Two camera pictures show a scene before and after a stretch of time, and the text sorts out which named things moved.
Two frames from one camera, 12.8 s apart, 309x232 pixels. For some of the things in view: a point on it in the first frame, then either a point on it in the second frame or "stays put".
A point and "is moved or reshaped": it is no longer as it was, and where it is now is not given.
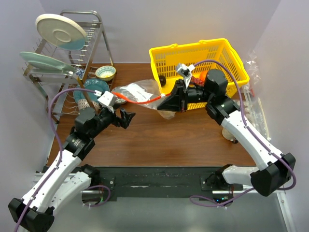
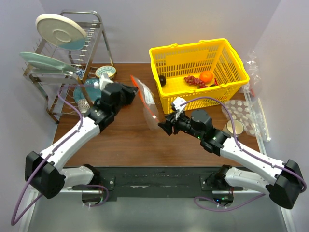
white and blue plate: [61, 31] stays put
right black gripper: [178, 99] to [167, 126]
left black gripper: [123, 122] to [131, 91]
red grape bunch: [197, 81] stays put
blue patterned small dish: [79, 72] stays put
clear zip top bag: [147, 93] is moved or reshaped
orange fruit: [203, 75] stays put
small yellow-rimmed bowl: [105, 73] stays put
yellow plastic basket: [205, 55] stays put
